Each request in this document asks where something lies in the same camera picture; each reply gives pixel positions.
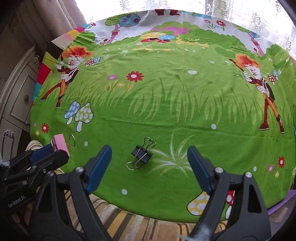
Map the cream carved cabinet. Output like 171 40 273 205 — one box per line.
1 46 41 161

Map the purple cardboard storage box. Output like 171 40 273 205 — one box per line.
267 190 295 223

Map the mauve drape left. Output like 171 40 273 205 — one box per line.
1 1 86 59

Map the white lace sheer curtain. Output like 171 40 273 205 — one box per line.
76 0 295 57

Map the pink binder clip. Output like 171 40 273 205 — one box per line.
51 133 76 157

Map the black binder clip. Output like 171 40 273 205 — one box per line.
126 137 156 171

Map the green cartoon print tablecloth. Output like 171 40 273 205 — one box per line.
31 9 295 207

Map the striped beige sofa cover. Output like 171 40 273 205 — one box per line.
25 139 232 241

